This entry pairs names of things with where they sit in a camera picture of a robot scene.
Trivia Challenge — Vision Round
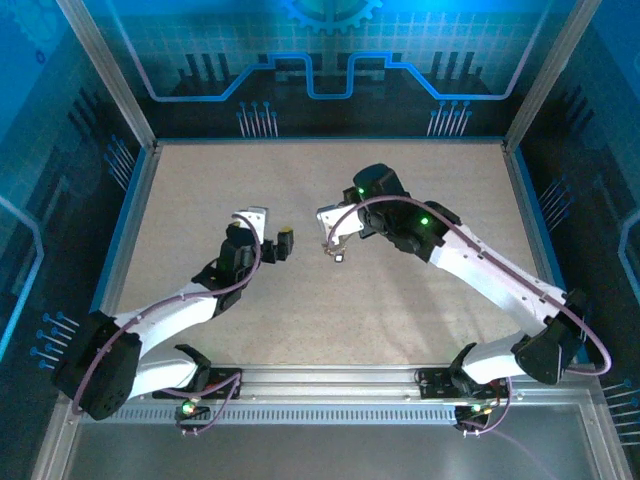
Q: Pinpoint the large metal band keyring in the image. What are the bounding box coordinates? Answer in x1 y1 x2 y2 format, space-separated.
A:
321 238 350 265

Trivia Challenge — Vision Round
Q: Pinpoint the small LED circuit board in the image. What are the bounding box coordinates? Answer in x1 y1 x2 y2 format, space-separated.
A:
174 397 211 420
454 402 494 421

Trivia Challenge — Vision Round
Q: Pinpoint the grey metal panel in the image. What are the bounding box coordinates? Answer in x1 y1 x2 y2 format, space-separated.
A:
29 399 634 480

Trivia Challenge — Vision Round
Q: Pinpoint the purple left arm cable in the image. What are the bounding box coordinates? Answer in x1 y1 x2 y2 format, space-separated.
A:
71 212 264 437

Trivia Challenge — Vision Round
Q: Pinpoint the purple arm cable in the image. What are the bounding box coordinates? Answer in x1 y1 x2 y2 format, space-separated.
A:
71 212 264 437
327 195 614 480

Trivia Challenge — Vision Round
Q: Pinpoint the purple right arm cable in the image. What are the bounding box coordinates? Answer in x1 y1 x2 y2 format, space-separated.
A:
327 195 614 480

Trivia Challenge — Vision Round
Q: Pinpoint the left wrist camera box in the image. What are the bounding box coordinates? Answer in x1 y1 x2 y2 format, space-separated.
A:
230 204 270 239

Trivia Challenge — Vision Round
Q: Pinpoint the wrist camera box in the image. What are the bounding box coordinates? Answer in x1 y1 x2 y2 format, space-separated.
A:
230 204 270 239
314 202 366 246

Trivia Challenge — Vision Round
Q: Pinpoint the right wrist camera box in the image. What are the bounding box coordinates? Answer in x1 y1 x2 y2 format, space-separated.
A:
314 202 366 246

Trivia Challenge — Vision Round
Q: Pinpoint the long table edge rail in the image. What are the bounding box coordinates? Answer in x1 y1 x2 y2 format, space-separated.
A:
154 137 507 148

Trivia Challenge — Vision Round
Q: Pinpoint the table side edge rail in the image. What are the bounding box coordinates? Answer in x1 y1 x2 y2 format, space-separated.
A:
82 142 162 364
501 141 581 364

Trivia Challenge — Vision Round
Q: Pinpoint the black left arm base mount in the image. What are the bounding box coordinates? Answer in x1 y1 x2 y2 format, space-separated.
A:
152 366 245 401

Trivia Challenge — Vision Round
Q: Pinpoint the aluminium slotted mounting rail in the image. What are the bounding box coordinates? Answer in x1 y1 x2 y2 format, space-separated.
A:
58 362 601 426

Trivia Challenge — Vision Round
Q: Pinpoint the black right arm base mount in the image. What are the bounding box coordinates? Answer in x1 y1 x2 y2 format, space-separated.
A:
416 367 521 401

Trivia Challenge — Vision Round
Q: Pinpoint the aluminium frame post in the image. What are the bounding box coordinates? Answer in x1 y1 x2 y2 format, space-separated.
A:
503 0 604 151
54 0 161 151

